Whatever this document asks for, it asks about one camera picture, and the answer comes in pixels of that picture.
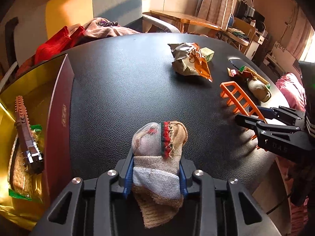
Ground black oval headrest cushion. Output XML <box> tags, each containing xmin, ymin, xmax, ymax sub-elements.
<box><xmin>229</xmin><ymin>59</ymin><xmax>246</xmax><ymax>70</ymax></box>

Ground brown toy block crocodile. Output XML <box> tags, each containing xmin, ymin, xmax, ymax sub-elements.
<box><xmin>15</xmin><ymin>95</ymin><xmax>44</xmax><ymax>174</ymax></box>

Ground red snack wrapper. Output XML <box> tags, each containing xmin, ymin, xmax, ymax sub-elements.
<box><xmin>227</xmin><ymin>68</ymin><xmax>241</xmax><ymax>78</ymax></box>

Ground rolled white sock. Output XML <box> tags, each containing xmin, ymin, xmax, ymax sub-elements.
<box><xmin>247</xmin><ymin>77</ymin><xmax>271</xmax><ymax>102</ymax></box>

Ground white folding chair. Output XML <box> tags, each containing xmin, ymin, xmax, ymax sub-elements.
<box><xmin>216</xmin><ymin>28</ymin><xmax>250</xmax><ymax>53</ymax></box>

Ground striped beige worn sock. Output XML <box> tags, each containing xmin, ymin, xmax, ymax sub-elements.
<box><xmin>131</xmin><ymin>121</ymin><xmax>188</xmax><ymax>229</ymax></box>

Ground long biscuit packet green ends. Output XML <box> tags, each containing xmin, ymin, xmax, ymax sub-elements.
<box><xmin>239</xmin><ymin>65</ymin><xmax>271</xmax><ymax>89</ymax></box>

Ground wooden side table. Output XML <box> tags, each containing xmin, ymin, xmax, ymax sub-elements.
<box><xmin>146</xmin><ymin>10</ymin><xmax>221</xmax><ymax>33</ymax></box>

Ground green cracker packet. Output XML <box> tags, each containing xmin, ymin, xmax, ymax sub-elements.
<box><xmin>7</xmin><ymin>135</ymin><xmax>43</xmax><ymax>203</ymax></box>

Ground yellow grey sofa chair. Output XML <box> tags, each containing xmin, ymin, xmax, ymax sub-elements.
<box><xmin>13</xmin><ymin>0</ymin><xmax>179</xmax><ymax>65</ymax></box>

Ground pink ruffled bedding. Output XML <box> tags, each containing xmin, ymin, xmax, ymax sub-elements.
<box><xmin>275</xmin><ymin>73</ymin><xmax>314</xmax><ymax>235</ymax></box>

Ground pink garment with beads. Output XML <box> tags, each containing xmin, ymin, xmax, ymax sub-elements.
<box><xmin>68</xmin><ymin>18</ymin><xmax>140</xmax><ymax>46</ymax></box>

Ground white desk cabinet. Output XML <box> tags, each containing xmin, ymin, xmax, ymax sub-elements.
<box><xmin>233</xmin><ymin>18</ymin><xmax>265</xmax><ymax>60</ymax></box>

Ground beige window curtain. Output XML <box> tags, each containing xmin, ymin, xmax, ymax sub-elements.
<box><xmin>197</xmin><ymin>0</ymin><xmax>234</xmax><ymax>31</ymax></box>

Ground red cloth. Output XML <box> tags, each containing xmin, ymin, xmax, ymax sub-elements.
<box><xmin>34</xmin><ymin>25</ymin><xmax>85</xmax><ymax>64</ymax></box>

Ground orange plastic rack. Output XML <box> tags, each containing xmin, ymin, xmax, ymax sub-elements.
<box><xmin>219</xmin><ymin>80</ymin><xmax>268</xmax><ymax>141</ymax></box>

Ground green white small carton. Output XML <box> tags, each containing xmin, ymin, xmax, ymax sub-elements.
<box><xmin>200</xmin><ymin>47</ymin><xmax>215</xmax><ymax>62</ymax></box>

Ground orange white muffin bag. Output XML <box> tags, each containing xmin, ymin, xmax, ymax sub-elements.
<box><xmin>168</xmin><ymin>42</ymin><xmax>212</xmax><ymax>82</ymax></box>

